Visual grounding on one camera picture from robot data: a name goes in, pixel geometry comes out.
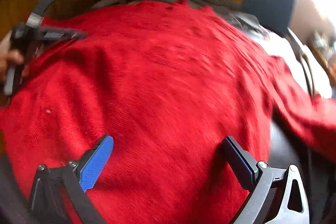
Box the red knitted sweater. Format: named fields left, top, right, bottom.
left=0, top=0, right=336, bottom=224

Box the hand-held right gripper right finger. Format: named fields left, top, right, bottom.
left=223, top=136, right=310, bottom=224

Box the person's clothing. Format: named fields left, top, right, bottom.
left=0, top=156, right=30, bottom=224

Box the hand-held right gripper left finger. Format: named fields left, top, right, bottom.
left=28, top=135, right=114, bottom=224

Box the person's left hand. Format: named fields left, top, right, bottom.
left=0, top=32, right=27, bottom=77

